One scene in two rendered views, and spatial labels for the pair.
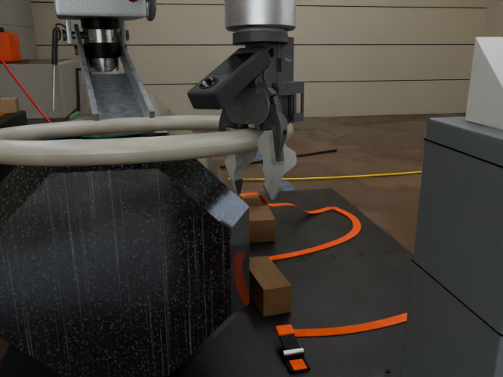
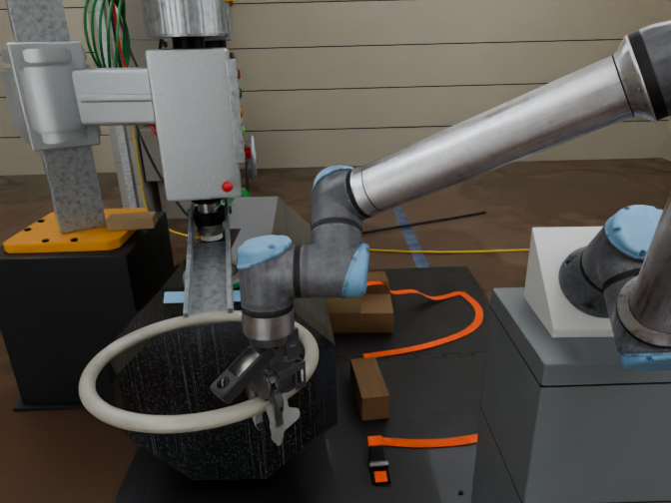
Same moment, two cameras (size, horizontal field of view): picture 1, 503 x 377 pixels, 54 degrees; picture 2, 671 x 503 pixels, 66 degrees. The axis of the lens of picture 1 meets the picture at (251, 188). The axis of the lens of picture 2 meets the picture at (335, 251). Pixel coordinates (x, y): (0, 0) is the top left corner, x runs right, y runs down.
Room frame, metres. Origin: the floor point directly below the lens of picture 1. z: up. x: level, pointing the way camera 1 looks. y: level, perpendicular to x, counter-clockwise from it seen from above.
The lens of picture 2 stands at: (-0.11, -0.27, 1.53)
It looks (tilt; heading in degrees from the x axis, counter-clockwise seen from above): 22 degrees down; 10
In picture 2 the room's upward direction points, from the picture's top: 1 degrees counter-clockwise
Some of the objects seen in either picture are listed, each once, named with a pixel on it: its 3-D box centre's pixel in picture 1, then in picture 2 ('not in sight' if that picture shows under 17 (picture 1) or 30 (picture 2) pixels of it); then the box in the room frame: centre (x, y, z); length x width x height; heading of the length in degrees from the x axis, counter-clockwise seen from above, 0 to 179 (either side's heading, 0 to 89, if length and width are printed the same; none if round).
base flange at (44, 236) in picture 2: not in sight; (82, 228); (1.93, 1.28, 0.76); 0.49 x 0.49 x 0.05; 11
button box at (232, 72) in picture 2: not in sight; (236, 111); (1.36, 0.27, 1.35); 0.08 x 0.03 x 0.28; 20
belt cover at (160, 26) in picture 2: not in sight; (194, 25); (1.71, 0.53, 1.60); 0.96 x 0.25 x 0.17; 20
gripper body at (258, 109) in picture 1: (263, 81); (274, 360); (0.66, -0.02, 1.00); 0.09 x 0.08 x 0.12; 141
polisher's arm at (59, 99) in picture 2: not in sight; (100, 96); (1.95, 1.08, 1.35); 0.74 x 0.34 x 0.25; 96
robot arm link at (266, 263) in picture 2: not in sight; (267, 273); (0.67, -0.01, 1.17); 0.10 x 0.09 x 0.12; 97
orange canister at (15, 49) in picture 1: (8, 46); not in sight; (4.69, 2.23, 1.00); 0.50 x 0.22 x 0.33; 11
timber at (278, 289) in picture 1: (265, 283); (368, 387); (1.85, -0.06, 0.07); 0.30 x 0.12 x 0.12; 18
